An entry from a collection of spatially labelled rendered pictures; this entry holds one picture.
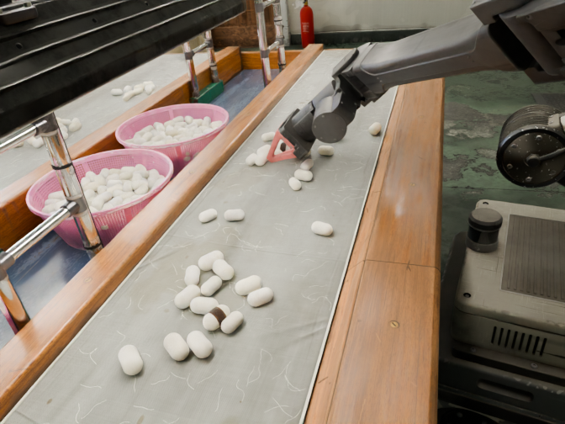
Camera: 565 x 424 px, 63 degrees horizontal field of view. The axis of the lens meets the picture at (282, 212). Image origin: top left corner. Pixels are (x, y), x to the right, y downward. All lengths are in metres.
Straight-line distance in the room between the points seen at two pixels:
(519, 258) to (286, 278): 0.65
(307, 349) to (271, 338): 0.05
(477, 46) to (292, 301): 0.35
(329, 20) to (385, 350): 4.94
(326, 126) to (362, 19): 4.53
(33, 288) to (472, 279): 0.84
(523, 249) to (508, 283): 0.13
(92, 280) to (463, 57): 0.53
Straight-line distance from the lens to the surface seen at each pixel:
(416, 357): 0.50
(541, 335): 1.03
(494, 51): 0.53
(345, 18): 5.29
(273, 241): 0.70
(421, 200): 0.74
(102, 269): 0.68
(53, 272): 0.89
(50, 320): 0.64
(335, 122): 0.75
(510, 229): 1.23
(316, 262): 0.65
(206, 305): 0.58
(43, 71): 0.39
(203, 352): 0.53
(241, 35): 5.55
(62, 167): 0.67
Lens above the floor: 1.14
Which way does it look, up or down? 32 degrees down
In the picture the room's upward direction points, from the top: 6 degrees counter-clockwise
